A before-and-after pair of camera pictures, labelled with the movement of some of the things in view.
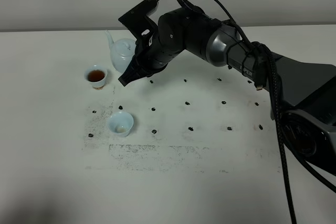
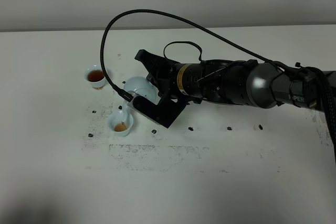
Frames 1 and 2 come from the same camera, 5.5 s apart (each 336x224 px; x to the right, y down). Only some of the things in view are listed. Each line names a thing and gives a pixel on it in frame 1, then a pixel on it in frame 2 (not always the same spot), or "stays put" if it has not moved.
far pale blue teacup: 96,74 stays put
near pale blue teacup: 120,123 stays put
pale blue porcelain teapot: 122,51 -> 140,86
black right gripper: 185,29 -> 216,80
